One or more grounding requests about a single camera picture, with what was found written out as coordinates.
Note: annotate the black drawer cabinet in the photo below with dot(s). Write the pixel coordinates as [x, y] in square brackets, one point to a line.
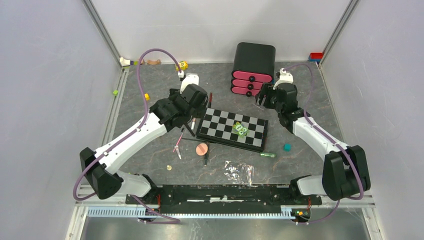
[254, 58]

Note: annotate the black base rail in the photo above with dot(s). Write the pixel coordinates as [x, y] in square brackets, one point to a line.
[226, 199]

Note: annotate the clear plastic wrapper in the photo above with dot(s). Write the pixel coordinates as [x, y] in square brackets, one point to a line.
[239, 173]

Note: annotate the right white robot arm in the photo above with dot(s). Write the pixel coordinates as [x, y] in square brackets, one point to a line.
[345, 171]

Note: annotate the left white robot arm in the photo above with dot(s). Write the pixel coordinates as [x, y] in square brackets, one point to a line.
[101, 167]

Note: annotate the wooden arch block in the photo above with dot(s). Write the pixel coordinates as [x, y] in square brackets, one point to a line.
[153, 62]

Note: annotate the white toy block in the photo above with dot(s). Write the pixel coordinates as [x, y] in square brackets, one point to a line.
[125, 62]

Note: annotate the dark red pencil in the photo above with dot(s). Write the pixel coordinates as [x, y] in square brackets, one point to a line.
[210, 100]

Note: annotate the yellow toy block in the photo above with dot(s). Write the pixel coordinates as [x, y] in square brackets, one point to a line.
[182, 65]

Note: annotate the beige white makeup pen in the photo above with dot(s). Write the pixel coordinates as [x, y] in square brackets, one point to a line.
[193, 123]

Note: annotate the black white chessboard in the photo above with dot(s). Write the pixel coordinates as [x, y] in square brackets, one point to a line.
[216, 126]

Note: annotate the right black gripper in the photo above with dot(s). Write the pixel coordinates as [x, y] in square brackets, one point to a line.
[266, 89]

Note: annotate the red blue blocks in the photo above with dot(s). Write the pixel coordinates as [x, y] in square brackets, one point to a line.
[315, 56]

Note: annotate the green owl toy block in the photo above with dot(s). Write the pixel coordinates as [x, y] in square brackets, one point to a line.
[239, 129]

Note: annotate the round pink powder puff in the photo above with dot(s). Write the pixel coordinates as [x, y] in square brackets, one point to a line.
[201, 149]

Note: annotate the black makeup brush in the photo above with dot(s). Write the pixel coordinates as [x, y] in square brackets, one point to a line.
[189, 129]

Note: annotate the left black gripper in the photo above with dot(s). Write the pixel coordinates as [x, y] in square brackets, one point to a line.
[173, 94]

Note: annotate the black eyeliner pencil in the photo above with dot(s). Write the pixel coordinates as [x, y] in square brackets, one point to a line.
[206, 156]

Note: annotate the teal cube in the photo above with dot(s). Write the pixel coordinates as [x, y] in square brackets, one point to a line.
[287, 147]

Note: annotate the pink lip gloss wand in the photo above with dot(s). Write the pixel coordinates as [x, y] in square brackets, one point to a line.
[176, 147]

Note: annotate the green tube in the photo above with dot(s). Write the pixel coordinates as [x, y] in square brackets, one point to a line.
[267, 155]

